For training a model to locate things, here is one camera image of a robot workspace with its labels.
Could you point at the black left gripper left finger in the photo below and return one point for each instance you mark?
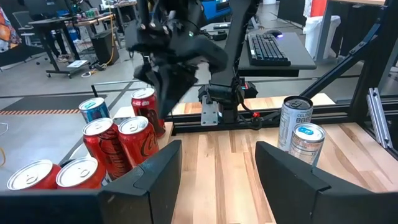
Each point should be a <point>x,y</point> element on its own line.
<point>93,208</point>

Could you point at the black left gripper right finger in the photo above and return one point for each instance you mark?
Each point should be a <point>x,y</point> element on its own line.
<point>311,202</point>

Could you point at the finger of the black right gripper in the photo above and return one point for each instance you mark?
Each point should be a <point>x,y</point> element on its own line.
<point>174,87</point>
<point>147,74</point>

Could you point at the red Coca-Cola can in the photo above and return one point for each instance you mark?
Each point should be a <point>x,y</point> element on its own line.
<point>146,109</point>

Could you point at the red soda can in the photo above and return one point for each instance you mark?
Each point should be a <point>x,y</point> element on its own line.
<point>102,146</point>
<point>136,143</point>
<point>81,172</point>

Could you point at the blue silver Red Bull can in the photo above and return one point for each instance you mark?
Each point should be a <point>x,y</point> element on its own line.
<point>306,146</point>
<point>93,110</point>

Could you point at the red Fanta strawberry can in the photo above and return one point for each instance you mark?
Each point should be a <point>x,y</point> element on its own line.
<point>31,175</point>

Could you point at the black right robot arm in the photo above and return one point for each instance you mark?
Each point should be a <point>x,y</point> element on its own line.
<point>239,40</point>

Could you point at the black computer tower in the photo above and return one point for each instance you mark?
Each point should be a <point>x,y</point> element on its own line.
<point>104,46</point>

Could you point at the white paper sheet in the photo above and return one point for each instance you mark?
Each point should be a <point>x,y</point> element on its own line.
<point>77,63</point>

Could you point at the wooden workbench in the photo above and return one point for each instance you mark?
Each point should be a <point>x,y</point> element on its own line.
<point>93,20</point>

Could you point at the black keyboard with blue keys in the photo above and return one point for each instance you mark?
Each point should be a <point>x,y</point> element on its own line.
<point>267,49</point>

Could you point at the person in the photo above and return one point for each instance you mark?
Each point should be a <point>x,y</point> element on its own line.
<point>59,43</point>

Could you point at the black computer mouse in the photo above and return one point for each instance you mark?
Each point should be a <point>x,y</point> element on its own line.
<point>274,33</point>

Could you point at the orange striped floor mat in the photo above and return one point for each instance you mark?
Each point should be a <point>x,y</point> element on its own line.
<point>46,102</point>

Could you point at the silver aluminium extrusion bar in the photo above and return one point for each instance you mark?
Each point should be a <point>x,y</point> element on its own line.
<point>377,118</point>

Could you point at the black standing desk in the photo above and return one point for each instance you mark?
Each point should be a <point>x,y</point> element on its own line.
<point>49,21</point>

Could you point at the computer desk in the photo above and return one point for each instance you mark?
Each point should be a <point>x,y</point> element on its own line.
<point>298,53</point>

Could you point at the colourful poster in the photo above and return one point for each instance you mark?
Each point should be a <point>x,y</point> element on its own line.
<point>7,34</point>

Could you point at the white plastic bag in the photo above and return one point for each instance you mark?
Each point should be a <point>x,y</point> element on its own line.
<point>320,34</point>

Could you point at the orange fabric panel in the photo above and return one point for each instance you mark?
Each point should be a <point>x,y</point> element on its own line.
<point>318,7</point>

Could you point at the black aluminium table frame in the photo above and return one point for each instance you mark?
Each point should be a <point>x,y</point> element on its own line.
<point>342,110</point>

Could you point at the black vertical frame post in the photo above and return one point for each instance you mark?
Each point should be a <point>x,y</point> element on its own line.
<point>382,46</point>

